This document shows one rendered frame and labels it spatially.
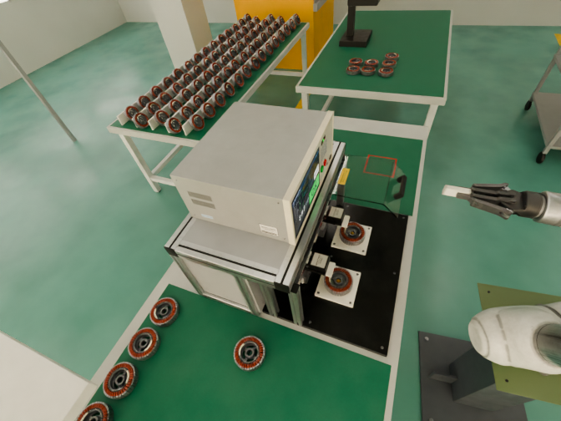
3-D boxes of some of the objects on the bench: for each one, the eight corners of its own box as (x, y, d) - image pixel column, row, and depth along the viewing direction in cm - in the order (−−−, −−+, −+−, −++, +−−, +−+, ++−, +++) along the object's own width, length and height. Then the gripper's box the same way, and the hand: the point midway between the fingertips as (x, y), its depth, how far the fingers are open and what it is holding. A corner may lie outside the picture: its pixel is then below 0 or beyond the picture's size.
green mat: (391, 365, 98) (391, 365, 97) (350, 658, 62) (350, 659, 62) (169, 283, 127) (169, 283, 127) (56, 450, 92) (56, 450, 92)
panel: (312, 194, 150) (310, 147, 127) (260, 312, 112) (245, 276, 89) (310, 194, 150) (308, 147, 128) (258, 311, 112) (242, 275, 90)
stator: (366, 229, 131) (367, 224, 128) (361, 249, 124) (362, 244, 121) (342, 223, 134) (342, 218, 131) (336, 242, 128) (336, 237, 125)
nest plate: (361, 274, 118) (361, 272, 117) (352, 307, 109) (352, 306, 108) (325, 264, 123) (325, 262, 122) (314, 296, 114) (314, 294, 113)
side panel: (261, 309, 115) (245, 269, 91) (258, 317, 113) (240, 277, 89) (203, 288, 124) (174, 246, 100) (199, 294, 122) (169, 254, 98)
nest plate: (371, 228, 132) (371, 226, 131) (365, 256, 123) (365, 254, 122) (339, 220, 137) (339, 219, 136) (331, 246, 128) (331, 245, 127)
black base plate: (407, 218, 136) (408, 215, 134) (386, 357, 99) (386, 355, 98) (311, 198, 151) (311, 195, 149) (262, 312, 114) (261, 310, 113)
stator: (355, 274, 117) (356, 270, 114) (350, 300, 110) (350, 296, 107) (327, 267, 120) (327, 263, 117) (320, 292, 113) (320, 288, 111)
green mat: (422, 139, 172) (423, 139, 172) (412, 216, 137) (412, 215, 136) (277, 121, 202) (277, 121, 201) (238, 180, 167) (238, 180, 166)
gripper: (533, 231, 80) (438, 213, 87) (527, 198, 87) (440, 184, 95) (548, 215, 74) (447, 195, 82) (541, 180, 82) (448, 166, 89)
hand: (456, 191), depth 87 cm, fingers closed
